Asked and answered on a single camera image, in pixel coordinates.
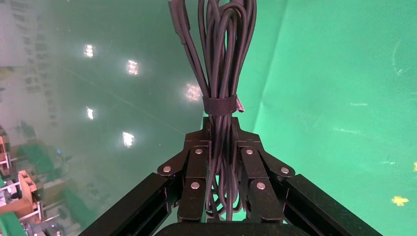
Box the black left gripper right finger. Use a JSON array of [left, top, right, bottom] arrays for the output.
[[232, 117, 384, 236]]

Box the orange wooden frame furniture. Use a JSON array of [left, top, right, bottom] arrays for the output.
[[0, 169, 44, 225]]

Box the green table mat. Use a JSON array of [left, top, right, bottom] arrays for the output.
[[201, 0, 417, 236]]

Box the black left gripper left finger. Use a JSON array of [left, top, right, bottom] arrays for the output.
[[78, 117, 212, 236]]

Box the black data cable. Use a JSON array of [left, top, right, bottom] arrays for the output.
[[169, 0, 257, 222]]

